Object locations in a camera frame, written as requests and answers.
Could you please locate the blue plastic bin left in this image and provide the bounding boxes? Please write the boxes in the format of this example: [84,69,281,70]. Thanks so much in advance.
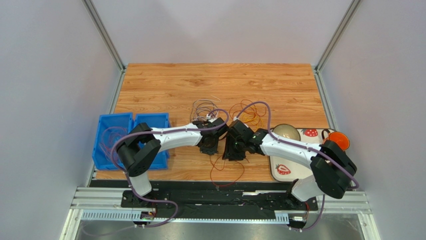
[92,112,134,171]

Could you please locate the aluminium frame post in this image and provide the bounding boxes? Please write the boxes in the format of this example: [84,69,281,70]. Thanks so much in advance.
[314,0,363,74]
[82,0,126,72]

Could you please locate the yellow thin cable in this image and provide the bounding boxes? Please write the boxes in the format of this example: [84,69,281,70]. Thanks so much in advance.
[241,111,264,129]

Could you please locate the orange plastic cup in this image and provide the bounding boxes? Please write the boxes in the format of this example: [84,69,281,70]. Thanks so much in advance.
[321,129,351,151]

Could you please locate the blue plastic bin right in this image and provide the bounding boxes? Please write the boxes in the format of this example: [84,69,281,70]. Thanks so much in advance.
[130,112,171,170]

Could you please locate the strawberry print tray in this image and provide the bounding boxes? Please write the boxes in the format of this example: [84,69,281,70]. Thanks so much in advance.
[268,128,335,182]

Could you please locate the white thin cable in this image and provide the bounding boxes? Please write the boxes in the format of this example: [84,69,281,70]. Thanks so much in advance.
[190,95,222,122]

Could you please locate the orange thin cable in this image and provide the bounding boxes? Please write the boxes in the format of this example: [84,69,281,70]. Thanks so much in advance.
[228,99,268,127]

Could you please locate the pink thin cable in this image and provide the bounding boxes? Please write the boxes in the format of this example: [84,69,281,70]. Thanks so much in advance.
[99,126,129,161]

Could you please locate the slotted white cable duct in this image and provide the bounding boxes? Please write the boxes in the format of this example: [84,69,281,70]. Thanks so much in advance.
[80,209,290,224]

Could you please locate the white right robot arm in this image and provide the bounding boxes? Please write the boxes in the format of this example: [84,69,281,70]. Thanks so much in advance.
[222,120,357,204]

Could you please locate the blue plastic bin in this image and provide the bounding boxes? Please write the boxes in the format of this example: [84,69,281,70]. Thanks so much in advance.
[92,112,134,171]
[130,112,171,170]

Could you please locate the aluminium frame post right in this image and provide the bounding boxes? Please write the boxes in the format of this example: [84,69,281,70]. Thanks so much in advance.
[314,0,363,74]

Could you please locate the aluminium frame post left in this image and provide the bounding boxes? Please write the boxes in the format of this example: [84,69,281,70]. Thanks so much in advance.
[82,0,126,72]

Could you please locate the beige bowl black rim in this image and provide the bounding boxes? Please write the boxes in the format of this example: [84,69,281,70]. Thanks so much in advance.
[272,123,301,141]

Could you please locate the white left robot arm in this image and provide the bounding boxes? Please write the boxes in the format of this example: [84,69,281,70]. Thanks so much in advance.
[111,117,228,197]

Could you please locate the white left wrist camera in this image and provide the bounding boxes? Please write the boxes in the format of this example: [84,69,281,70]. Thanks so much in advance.
[205,113,216,121]

